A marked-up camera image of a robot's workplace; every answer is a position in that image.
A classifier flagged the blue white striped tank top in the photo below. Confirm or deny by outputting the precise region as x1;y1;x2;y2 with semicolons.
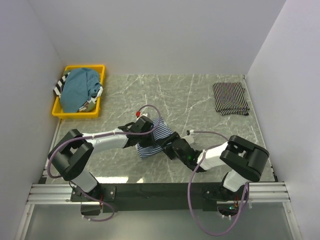
136;117;173;159

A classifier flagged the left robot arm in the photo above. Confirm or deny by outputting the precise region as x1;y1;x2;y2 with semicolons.
47;115;161;201

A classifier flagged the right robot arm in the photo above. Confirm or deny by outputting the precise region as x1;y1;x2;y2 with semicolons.
156;130;270;202

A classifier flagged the light striped tank top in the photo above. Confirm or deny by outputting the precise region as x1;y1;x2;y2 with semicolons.
78;86;103;113

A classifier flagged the teal tank top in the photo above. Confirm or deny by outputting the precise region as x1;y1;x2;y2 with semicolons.
59;67;102;113

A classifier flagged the black white striped tank top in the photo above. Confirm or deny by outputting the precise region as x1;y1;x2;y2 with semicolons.
53;72;70;98

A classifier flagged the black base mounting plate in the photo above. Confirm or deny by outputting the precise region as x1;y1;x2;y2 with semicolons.
70;182;249;216

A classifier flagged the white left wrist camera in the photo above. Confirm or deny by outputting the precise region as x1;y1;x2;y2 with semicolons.
135;111;150;120

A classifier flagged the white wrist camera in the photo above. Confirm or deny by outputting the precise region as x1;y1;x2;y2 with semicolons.
135;111;150;120
182;129;195;145

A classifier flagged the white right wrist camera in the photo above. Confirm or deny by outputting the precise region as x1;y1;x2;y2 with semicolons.
182;129;195;145

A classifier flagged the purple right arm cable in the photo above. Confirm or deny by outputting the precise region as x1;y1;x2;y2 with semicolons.
186;129;251;236

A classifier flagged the aluminium extrusion rail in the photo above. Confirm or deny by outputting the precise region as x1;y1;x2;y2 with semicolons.
26;182;291;205

